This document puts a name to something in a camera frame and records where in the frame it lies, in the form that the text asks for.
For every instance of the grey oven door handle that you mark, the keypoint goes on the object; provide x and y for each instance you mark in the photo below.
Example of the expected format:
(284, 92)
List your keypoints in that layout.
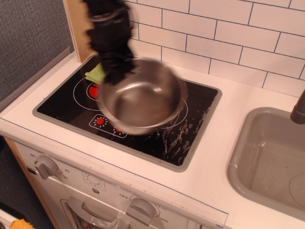
(84, 218)

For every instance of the grey toy faucet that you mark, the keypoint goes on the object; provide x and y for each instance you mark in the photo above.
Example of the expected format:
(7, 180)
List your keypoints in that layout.
(298, 113)

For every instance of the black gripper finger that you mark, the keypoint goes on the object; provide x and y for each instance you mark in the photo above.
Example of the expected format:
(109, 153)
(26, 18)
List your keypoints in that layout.
(114, 74)

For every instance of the right grey oven knob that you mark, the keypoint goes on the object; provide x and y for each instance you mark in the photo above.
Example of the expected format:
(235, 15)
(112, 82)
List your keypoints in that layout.
(141, 210)

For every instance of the left grey timer knob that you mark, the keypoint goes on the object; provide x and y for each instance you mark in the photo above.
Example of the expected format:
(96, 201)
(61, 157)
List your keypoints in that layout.
(45, 166)

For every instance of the orange object at bottom left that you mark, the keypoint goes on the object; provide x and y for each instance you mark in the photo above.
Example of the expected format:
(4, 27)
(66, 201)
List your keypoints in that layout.
(20, 224)

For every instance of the left red stove button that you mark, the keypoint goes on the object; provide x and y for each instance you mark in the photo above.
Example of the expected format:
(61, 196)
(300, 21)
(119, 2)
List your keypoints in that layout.
(100, 121)

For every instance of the grey toy sink basin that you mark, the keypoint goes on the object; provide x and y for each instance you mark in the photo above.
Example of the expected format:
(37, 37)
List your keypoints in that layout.
(267, 165)

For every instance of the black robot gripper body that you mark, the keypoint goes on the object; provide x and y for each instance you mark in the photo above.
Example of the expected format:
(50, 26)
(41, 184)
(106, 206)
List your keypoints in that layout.
(109, 38)

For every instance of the light wooden side post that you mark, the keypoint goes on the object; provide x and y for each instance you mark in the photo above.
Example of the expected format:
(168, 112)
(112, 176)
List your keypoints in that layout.
(77, 17)

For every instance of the stainless steel pot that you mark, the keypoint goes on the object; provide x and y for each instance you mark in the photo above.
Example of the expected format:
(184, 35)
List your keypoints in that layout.
(150, 97)

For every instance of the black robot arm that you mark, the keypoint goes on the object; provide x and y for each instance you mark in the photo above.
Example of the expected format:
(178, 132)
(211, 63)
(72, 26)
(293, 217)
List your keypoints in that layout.
(107, 9)

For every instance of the black toy stovetop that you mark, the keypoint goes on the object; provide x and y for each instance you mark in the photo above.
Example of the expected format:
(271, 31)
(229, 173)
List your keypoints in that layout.
(73, 105)

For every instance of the green folded cloth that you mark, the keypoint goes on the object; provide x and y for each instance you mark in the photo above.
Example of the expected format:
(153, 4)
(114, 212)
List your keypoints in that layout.
(96, 75)

